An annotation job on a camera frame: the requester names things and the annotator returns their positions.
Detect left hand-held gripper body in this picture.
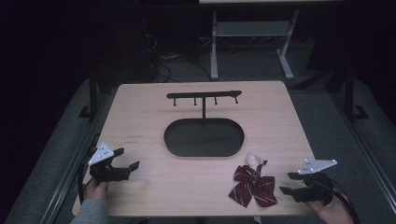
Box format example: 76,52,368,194
88,142,132,184

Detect aluminium frame rail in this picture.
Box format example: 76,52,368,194
38,92,108,224
330,92,396,204

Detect black floor cables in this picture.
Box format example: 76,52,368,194
144,33,213,84

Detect dark red striped bow tie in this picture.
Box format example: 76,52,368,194
227,151,279,209

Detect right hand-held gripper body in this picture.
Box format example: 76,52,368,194
297,159,339,206

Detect person's right hand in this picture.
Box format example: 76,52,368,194
305,199,355,224

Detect black metal stand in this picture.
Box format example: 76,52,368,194
343,60,370,123
78,68,101,123

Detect person's left hand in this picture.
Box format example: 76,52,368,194
82,178,110,202

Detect white metal desk frame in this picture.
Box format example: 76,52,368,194
199,0,344,81

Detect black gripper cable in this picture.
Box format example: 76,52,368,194
321,178,361,224
77,145,100,205

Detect black hook stand with tray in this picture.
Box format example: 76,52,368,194
163,90,246,159

